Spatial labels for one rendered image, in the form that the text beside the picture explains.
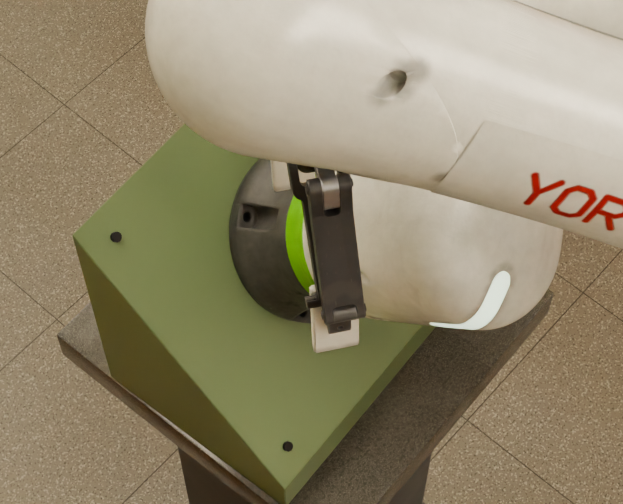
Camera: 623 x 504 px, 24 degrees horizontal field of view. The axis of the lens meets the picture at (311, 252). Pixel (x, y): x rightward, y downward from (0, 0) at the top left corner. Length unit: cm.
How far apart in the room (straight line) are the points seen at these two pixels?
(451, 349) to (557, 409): 104
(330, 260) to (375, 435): 44
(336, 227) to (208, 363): 34
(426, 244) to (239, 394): 26
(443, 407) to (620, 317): 117
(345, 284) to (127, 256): 29
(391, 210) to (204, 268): 20
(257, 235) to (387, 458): 25
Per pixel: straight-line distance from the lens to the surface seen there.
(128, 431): 230
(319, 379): 120
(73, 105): 263
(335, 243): 84
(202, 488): 162
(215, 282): 114
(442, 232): 97
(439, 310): 99
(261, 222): 114
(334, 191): 82
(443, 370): 129
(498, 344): 131
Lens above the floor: 210
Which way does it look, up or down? 60 degrees down
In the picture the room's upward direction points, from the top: straight up
